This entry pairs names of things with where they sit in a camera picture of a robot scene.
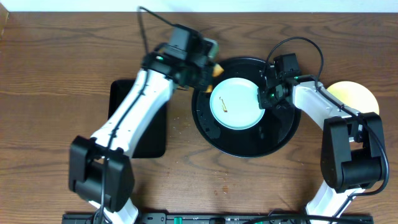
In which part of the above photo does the green and yellow sponge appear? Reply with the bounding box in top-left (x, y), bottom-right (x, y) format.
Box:
top-left (205, 63), bottom-right (224, 93)

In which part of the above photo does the light green plate with stain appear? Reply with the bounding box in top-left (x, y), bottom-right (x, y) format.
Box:
top-left (210, 78), bottom-right (265, 130)

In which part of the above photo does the yellow plate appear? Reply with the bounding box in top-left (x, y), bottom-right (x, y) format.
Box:
top-left (327, 81), bottom-right (379, 114)

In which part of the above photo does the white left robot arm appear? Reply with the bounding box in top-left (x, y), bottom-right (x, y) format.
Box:
top-left (68, 50), bottom-right (218, 223)

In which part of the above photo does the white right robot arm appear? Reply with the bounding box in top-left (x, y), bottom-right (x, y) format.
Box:
top-left (258, 75), bottom-right (389, 223)

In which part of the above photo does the round black tray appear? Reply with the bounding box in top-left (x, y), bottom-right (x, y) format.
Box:
top-left (192, 57), bottom-right (302, 158)

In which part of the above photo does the rectangular black tray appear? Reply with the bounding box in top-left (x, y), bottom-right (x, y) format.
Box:
top-left (108, 80), bottom-right (167, 159)

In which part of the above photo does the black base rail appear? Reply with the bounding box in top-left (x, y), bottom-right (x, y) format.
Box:
top-left (61, 213), bottom-right (374, 224)

